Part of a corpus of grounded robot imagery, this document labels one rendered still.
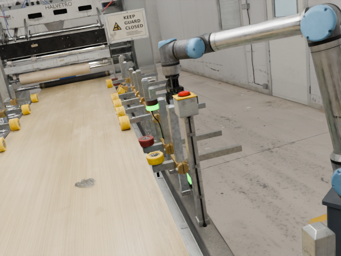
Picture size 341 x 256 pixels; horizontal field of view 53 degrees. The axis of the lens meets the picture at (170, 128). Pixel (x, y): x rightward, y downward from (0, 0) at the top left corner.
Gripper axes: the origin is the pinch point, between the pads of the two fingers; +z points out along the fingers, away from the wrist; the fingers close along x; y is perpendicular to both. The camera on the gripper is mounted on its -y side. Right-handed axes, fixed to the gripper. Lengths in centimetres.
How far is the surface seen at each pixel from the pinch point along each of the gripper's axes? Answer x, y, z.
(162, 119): -8.7, 3.6, 1.1
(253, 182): 77, -86, 100
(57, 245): -58, 73, 12
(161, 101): -7.7, 3.7, -8.0
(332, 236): -7, 129, -11
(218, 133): 21.0, -0.6, 16.5
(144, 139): -18.8, -1.6, 11.0
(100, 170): -43, 25, 12
